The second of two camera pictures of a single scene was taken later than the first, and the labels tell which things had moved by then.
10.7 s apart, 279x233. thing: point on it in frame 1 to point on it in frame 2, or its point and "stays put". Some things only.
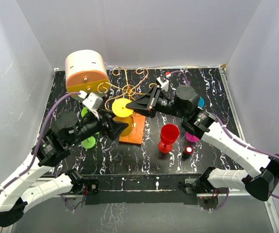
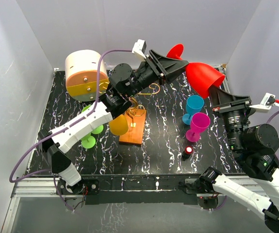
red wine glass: (169, 134) to (202, 76)
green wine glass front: (89, 142) stays put
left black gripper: (113, 128) to (164, 69)
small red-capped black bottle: (188, 150) stays put
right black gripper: (141, 107) to (219, 98)
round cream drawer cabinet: (86, 70) stays put
